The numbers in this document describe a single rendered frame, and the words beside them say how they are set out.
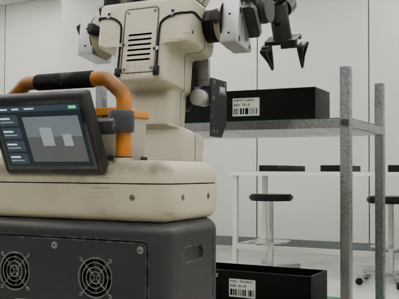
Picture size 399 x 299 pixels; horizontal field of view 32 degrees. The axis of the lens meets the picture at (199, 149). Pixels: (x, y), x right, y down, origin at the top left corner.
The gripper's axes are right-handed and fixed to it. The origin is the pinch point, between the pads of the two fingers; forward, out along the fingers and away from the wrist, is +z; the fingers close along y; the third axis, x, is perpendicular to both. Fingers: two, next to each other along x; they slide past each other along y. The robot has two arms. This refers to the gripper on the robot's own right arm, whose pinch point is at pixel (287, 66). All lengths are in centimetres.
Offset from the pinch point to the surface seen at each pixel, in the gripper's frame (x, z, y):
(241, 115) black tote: -0.3, 15.9, 18.6
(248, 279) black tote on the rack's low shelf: 23, 65, 17
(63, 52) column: -445, 98, 421
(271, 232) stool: -232, 202, 115
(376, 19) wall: -486, 108, 70
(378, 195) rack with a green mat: -13, 52, -20
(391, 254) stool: -229, 215, 25
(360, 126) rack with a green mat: 4.4, 19.2, -21.3
